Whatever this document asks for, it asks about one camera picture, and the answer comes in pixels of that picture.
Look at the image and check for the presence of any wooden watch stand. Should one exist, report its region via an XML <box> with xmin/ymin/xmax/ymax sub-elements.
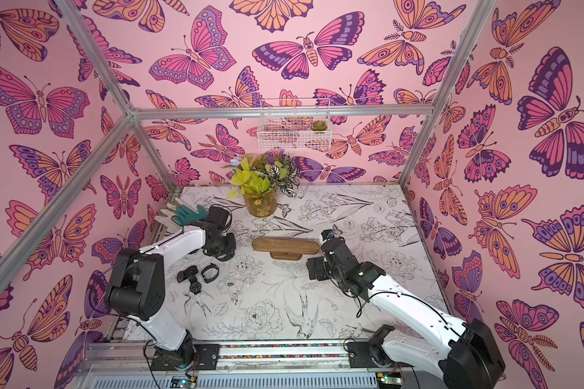
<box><xmin>251</xmin><ymin>237</ymin><xmax>320</xmax><ymax>261</ymax></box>

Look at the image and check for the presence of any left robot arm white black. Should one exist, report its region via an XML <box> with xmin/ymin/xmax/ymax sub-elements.
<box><xmin>105</xmin><ymin>205</ymin><xmax>236</xmax><ymax>371</ymax></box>

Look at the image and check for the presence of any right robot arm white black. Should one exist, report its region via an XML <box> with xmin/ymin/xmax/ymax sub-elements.
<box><xmin>308</xmin><ymin>230</ymin><xmax>505</xmax><ymax>388</ymax></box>

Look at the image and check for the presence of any teal white garden glove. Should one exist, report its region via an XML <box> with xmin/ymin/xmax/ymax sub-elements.
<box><xmin>154</xmin><ymin>199</ymin><xmax>207</xmax><ymax>233</ymax></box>

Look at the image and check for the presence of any glass vase with plants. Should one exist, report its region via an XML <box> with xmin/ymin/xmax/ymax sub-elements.
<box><xmin>227</xmin><ymin>151</ymin><xmax>300</xmax><ymax>218</ymax></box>

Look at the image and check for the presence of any small succulent in basket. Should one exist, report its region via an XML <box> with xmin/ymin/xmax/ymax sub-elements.
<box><xmin>311</xmin><ymin>120</ymin><xmax>329</xmax><ymax>132</ymax></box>

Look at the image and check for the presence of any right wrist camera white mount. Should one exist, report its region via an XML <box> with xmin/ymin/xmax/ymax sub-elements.
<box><xmin>321</xmin><ymin>230</ymin><xmax>340</xmax><ymax>242</ymax></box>

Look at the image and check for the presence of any aluminium frame back bar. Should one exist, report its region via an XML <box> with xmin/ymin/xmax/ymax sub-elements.
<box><xmin>132</xmin><ymin>104</ymin><xmax>434</xmax><ymax>121</ymax></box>

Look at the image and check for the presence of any white wire basket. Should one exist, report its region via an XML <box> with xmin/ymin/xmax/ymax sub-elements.
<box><xmin>256</xmin><ymin>97</ymin><xmax>333</xmax><ymax>152</ymax></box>

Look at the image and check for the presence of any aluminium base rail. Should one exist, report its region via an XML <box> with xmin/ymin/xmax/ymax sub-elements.
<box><xmin>81</xmin><ymin>335</ymin><xmax>448</xmax><ymax>377</ymax></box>

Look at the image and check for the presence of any aluminium frame left post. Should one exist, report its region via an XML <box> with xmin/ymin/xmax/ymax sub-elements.
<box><xmin>0</xmin><ymin>115</ymin><xmax>133</xmax><ymax>294</ymax></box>

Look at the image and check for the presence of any aluminium frame post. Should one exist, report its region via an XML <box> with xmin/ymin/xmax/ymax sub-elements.
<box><xmin>398</xmin><ymin>0</ymin><xmax>496</xmax><ymax>189</ymax></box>
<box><xmin>0</xmin><ymin>115</ymin><xmax>133</xmax><ymax>294</ymax></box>

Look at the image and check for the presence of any aluminium frame right post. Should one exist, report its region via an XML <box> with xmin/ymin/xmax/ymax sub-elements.
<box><xmin>398</xmin><ymin>0</ymin><xmax>496</xmax><ymax>189</ymax></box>

